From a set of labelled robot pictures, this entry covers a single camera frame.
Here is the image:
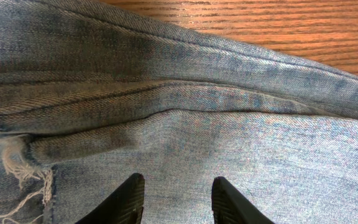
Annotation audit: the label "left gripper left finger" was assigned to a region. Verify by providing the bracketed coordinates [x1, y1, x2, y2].
[76, 173, 145, 224]

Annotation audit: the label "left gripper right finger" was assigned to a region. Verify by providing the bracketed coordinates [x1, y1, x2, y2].
[211, 177, 273, 224]

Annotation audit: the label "blue denim jeans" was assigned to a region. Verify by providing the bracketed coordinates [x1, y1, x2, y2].
[0, 1, 358, 223]

